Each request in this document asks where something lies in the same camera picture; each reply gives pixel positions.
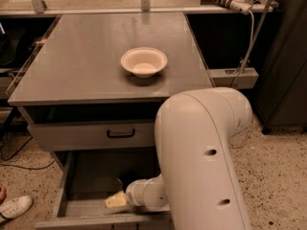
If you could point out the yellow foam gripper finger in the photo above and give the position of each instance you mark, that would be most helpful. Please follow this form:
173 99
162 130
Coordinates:
117 200

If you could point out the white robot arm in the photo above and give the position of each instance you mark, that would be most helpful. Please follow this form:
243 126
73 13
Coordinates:
197 180

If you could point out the open grey middle drawer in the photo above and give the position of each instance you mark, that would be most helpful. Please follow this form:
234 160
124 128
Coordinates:
89 177

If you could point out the grey upper drawer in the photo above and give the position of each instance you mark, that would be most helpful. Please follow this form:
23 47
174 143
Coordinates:
91 135

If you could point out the grey drawer cabinet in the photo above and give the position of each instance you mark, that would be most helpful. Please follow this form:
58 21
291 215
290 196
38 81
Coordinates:
77 75

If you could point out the white sneaker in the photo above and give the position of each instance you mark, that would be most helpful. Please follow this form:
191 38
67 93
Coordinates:
15 208

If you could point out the white paper bowl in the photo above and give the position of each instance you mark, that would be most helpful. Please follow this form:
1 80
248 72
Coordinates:
144 62

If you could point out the dark side cabinet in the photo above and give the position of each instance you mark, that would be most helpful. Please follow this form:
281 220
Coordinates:
280 97

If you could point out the white power strip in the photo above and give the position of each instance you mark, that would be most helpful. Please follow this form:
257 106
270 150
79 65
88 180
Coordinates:
236 5

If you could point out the black drawer handle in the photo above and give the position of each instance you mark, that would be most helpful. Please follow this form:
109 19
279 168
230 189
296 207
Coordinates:
112 134

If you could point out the grey metal bracket box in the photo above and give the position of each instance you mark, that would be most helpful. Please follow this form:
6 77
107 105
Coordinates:
229 77

